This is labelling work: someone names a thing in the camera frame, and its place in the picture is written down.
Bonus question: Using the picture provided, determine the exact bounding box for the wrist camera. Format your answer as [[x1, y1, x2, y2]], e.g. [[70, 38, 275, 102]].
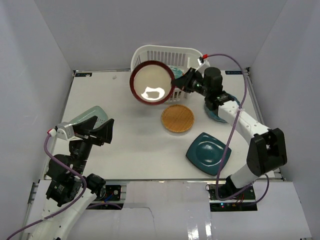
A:
[[47, 122, 80, 141], [196, 54, 210, 74]]

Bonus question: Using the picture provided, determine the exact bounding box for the pale green rectangular plate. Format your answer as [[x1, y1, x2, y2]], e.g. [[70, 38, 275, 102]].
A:
[[69, 105, 109, 129]]

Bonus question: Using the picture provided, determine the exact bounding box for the dark teal square plate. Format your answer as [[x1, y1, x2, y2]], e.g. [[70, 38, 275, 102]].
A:
[[185, 132, 226, 176]]

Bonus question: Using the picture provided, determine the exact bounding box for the red rimmed cream plate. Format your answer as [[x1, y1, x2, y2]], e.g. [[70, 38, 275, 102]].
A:
[[129, 60, 175, 105]]

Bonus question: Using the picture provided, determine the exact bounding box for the woven bamboo round plate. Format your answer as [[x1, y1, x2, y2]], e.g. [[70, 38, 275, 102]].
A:
[[161, 104, 195, 133]]

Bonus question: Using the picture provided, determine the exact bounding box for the right blue table label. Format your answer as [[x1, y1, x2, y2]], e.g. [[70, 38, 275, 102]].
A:
[[225, 70, 243, 75]]

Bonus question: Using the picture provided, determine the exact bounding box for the red teal floral plate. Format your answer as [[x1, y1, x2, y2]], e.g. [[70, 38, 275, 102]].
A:
[[168, 65, 184, 79]]

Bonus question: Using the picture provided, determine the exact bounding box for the teal scalloped round plate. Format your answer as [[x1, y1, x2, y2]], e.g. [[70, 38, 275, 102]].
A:
[[204, 92, 241, 124]]

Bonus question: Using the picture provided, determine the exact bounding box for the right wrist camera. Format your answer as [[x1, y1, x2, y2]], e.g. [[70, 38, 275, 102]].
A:
[[196, 54, 210, 74]]

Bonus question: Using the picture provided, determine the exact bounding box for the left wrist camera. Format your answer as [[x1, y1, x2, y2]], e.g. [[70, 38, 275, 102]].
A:
[[47, 122, 80, 141]]

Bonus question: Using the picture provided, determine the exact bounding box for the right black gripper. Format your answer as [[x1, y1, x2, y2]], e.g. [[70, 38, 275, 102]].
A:
[[171, 68, 210, 98]]

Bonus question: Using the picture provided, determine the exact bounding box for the left blue table label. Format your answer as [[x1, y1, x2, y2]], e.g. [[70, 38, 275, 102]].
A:
[[74, 72, 92, 78]]

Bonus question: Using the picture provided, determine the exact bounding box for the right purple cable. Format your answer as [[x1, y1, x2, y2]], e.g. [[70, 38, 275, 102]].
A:
[[203, 52, 270, 202]]

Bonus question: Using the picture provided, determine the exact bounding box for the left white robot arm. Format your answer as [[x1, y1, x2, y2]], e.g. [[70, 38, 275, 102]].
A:
[[29, 112, 114, 240]]

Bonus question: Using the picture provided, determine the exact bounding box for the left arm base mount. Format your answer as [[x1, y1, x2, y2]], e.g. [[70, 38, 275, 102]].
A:
[[86, 184, 124, 210]]

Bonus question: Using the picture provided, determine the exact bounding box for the white plastic dish bin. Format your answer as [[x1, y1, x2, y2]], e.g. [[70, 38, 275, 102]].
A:
[[130, 44, 206, 104]]

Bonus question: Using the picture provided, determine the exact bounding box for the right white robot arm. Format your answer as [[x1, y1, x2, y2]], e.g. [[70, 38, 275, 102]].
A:
[[172, 67, 288, 201]]

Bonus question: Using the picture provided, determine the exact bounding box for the blue table label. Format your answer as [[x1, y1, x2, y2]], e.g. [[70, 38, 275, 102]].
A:
[[225, 70, 243, 75], [74, 72, 92, 78]]

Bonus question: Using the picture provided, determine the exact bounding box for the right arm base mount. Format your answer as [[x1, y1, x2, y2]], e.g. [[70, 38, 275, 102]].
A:
[[205, 183, 258, 213]]

